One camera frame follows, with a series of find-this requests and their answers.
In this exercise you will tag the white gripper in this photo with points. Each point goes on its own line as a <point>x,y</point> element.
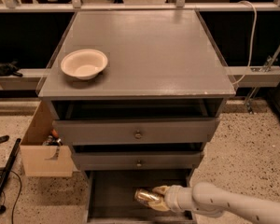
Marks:
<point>172,197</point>

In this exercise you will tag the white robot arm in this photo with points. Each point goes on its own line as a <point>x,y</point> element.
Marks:
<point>208,200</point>

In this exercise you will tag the grey bottom drawer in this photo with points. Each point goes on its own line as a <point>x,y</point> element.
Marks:
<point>112,197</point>

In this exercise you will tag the grey drawer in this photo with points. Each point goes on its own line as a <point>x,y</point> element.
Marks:
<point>125,132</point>
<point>137,160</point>
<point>112,197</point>

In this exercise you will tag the grey top drawer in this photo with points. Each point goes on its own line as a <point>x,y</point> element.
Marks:
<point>125,132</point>

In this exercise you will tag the grey drawer cabinet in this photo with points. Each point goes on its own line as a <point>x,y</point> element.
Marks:
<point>161,65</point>

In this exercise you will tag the grey middle drawer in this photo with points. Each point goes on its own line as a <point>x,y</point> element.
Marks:
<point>137,160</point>

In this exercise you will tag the items inside cardboard box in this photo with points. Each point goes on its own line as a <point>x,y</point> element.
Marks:
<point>53,139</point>

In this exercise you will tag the cardboard box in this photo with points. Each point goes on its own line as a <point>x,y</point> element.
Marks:
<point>37,159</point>

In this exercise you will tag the white paper bowl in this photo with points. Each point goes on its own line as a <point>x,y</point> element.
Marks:
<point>84,64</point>

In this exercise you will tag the black pole on floor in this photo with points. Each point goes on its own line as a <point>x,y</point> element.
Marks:
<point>6,171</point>

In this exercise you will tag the metal railing beam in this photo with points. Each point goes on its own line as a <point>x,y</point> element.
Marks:
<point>243,6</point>

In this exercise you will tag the black cloth on ledge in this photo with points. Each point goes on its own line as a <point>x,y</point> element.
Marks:
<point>10,69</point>

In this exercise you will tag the metal bracket strut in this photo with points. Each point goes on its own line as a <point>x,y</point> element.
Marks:
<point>265,68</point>

